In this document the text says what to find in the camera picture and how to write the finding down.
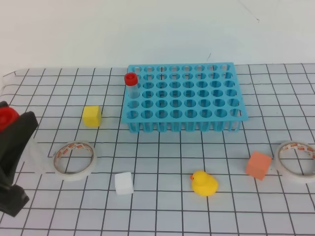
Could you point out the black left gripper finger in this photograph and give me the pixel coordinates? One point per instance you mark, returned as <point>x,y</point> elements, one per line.
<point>3,104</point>

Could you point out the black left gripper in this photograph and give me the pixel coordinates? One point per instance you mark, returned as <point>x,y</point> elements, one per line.
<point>12,200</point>

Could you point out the red-capped clear tube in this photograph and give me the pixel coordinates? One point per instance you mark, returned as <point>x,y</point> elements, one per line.
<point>32,152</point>

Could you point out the white grid-pattern cloth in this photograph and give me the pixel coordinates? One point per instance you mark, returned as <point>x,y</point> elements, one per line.
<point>280,100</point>

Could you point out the red-capped tube in rack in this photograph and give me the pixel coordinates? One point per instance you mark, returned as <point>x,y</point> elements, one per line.
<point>131,81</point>

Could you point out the blue test tube rack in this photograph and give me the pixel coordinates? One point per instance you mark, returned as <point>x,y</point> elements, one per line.
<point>197,96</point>

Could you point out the left white tape roll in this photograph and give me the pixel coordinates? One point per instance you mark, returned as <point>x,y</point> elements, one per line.
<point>74,160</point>

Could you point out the white tape roll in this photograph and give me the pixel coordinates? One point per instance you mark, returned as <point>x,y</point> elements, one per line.
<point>74,160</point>
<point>287,163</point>

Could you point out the yellow foam cube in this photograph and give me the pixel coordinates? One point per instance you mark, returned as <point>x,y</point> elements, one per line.
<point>91,116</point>

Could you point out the white foam cube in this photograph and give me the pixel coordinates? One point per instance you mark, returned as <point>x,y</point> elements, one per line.
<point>124,183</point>

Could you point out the yellow rubber duck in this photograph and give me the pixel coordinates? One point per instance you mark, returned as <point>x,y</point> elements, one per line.
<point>203,183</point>

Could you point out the orange foam cube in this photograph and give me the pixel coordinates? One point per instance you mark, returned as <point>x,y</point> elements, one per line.
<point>258,165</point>

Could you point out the right white tape roll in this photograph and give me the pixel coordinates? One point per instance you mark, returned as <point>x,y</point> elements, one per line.
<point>287,163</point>

